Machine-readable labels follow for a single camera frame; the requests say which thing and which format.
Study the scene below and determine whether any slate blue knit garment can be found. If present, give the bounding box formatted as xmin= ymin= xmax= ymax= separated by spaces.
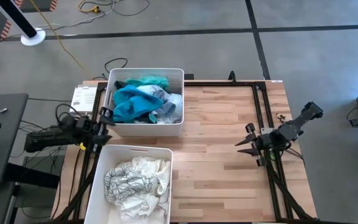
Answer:
xmin=152 ymin=90 xmax=177 ymax=118

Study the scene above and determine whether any white leaf-patterned garment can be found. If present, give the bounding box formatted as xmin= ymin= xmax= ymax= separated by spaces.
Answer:
xmin=103 ymin=166 xmax=161 ymax=203

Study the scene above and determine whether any light blue patterned shirt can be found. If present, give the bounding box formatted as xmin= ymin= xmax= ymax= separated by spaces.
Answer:
xmin=135 ymin=84 xmax=183 ymax=124

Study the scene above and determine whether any bright blue fleece cloth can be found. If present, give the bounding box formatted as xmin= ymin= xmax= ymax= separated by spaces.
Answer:
xmin=112 ymin=84 xmax=164 ymax=123

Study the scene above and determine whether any grey sock blue toe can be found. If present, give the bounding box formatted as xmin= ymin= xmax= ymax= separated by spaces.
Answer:
xmin=114 ymin=80 xmax=129 ymax=91

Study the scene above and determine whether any yellow extension cord coil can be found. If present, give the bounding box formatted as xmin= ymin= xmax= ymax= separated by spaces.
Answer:
xmin=78 ymin=0 xmax=103 ymax=15

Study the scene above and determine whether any black looped floor cable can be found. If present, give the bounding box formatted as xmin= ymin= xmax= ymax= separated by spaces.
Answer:
xmin=91 ymin=57 xmax=129 ymax=81

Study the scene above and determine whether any grey floor cable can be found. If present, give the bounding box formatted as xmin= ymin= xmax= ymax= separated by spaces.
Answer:
xmin=0 ymin=0 xmax=127 ymax=46

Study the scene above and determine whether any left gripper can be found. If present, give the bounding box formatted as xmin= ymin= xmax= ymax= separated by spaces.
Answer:
xmin=85 ymin=107 xmax=116 ymax=154

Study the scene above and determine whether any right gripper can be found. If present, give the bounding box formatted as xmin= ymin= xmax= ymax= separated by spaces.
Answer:
xmin=234 ymin=122 xmax=275 ymax=167

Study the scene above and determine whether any white perforated plastic basket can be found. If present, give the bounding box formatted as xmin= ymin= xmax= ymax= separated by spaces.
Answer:
xmin=83 ymin=144 xmax=173 ymax=224
xmin=103 ymin=67 xmax=185 ymax=138

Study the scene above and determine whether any white floor stand pole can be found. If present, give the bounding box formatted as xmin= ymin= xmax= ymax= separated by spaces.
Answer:
xmin=0 ymin=0 xmax=47 ymax=47

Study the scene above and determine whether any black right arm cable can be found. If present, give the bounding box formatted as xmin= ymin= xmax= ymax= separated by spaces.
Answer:
xmin=284 ymin=144 xmax=306 ymax=166

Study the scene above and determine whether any white paper booklet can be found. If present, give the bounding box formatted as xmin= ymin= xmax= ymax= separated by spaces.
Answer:
xmin=70 ymin=84 xmax=98 ymax=114

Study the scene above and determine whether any black cable bundle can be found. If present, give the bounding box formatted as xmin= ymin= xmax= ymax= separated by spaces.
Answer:
xmin=9 ymin=119 xmax=74 ymax=218

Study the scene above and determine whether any thin yellow floor cable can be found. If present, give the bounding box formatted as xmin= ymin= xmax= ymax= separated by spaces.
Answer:
xmin=29 ymin=0 xmax=86 ymax=71

